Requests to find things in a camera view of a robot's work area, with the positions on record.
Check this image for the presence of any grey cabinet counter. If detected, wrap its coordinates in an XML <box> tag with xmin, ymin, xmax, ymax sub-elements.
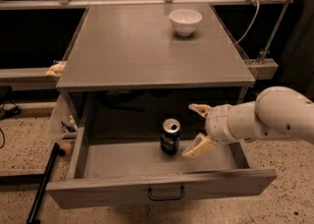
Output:
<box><xmin>57</xmin><ymin>4</ymin><xmax>254</xmax><ymax>92</ymax></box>

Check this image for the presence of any white ceramic bowl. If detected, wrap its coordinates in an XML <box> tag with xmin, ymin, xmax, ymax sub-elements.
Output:
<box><xmin>169</xmin><ymin>9</ymin><xmax>202</xmax><ymax>36</ymax></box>

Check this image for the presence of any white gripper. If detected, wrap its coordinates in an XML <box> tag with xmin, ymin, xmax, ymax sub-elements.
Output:
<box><xmin>182</xmin><ymin>103</ymin><xmax>237</xmax><ymax>158</ymax></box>

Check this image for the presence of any black pole on floor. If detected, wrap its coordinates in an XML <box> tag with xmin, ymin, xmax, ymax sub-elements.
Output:
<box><xmin>26</xmin><ymin>142</ymin><xmax>65</xmax><ymax>224</ymax></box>

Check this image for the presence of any open grey top drawer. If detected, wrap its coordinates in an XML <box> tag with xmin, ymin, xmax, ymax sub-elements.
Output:
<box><xmin>45</xmin><ymin>90</ymin><xmax>278</xmax><ymax>210</ymax></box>

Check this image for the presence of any dark blue pepsi can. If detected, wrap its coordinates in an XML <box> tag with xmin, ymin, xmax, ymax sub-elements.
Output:
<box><xmin>160</xmin><ymin>118</ymin><xmax>182</xmax><ymax>154</ymax></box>

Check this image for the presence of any yellow crumpled cloth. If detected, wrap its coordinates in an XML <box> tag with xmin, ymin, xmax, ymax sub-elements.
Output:
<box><xmin>46</xmin><ymin>61</ymin><xmax>67</xmax><ymax>78</ymax></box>

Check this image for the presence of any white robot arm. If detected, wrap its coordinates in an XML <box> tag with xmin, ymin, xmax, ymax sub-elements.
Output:
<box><xmin>182</xmin><ymin>86</ymin><xmax>314</xmax><ymax>158</ymax></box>

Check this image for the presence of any white power cable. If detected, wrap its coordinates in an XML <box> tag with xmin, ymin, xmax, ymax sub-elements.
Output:
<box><xmin>233</xmin><ymin>1</ymin><xmax>261</xmax><ymax>46</ymax></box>

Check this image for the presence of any black drawer handle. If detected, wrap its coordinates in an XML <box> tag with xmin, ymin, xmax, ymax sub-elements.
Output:
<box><xmin>147</xmin><ymin>186</ymin><xmax>185</xmax><ymax>201</ymax></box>

